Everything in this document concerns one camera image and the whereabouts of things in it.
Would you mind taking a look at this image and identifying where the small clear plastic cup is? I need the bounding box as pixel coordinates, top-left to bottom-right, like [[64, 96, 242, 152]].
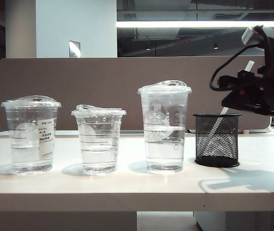
[[71, 104, 127, 175]]

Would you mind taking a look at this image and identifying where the black camera cable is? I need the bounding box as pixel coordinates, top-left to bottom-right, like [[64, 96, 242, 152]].
[[209, 28, 272, 91]]

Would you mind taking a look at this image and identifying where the grey cabinet under table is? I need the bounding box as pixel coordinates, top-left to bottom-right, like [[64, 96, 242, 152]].
[[192, 211, 274, 231]]

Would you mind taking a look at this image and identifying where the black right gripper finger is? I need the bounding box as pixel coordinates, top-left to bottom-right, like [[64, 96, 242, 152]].
[[219, 70, 258, 91], [221, 90, 274, 116]]

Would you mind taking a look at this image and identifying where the white paper straw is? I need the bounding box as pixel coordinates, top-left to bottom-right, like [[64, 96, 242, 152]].
[[203, 61, 255, 157]]

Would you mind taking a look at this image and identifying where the silver wall sign plate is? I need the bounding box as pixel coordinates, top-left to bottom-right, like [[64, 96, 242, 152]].
[[69, 40, 81, 58]]

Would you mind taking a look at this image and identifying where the long ceiling light strip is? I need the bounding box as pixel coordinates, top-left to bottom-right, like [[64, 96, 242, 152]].
[[116, 20, 274, 28]]

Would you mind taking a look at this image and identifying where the clear cup with white label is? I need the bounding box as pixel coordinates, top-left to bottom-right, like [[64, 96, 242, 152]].
[[0, 95, 62, 176]]

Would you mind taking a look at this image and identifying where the black mesh pen holder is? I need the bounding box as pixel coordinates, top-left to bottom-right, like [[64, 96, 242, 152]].
[[193, 113, 243, 168]]

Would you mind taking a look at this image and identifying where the tall clear plastic cup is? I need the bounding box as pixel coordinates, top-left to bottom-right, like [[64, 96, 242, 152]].
[[137, 80, 192, 174]]

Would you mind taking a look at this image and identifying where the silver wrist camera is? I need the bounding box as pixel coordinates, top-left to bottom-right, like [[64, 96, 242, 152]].
[[241, 25, 264, 46]]

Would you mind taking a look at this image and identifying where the brown desk partition panel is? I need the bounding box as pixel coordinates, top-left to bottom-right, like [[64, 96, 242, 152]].
[[0, 55, 272, 132]]

